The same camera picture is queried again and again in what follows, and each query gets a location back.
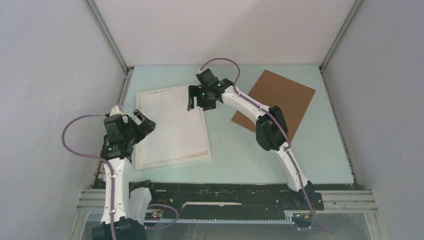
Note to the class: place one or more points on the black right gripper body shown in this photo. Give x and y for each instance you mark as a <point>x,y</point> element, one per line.
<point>205,101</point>

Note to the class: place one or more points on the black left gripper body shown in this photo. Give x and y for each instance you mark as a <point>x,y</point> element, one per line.
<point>131,133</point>

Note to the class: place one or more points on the sunset landscape photo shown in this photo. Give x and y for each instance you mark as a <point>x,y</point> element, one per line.
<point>172,126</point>

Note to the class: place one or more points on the brown backing board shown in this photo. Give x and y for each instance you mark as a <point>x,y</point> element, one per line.
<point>276,88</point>

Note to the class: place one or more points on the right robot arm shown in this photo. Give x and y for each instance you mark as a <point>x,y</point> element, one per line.
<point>271,130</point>

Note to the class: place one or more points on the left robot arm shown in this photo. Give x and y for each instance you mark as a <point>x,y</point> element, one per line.
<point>117,223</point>

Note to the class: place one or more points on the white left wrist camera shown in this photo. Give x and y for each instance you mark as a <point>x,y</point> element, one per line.
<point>116,114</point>

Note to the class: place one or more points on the white picture frame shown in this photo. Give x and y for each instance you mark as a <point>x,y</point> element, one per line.
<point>139,132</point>

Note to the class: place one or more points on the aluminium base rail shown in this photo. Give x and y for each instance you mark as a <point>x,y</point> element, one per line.
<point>91,203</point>

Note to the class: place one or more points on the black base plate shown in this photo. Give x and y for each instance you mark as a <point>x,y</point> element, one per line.
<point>231,202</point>

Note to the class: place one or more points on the aluminium corner rail left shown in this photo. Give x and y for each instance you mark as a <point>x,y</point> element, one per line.
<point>105,31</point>

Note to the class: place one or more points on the aluminium corner rail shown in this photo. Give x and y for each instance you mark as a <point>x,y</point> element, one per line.
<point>105,31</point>
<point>341,33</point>

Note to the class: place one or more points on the aluminium corner rail right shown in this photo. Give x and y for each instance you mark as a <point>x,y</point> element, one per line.
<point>341,33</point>

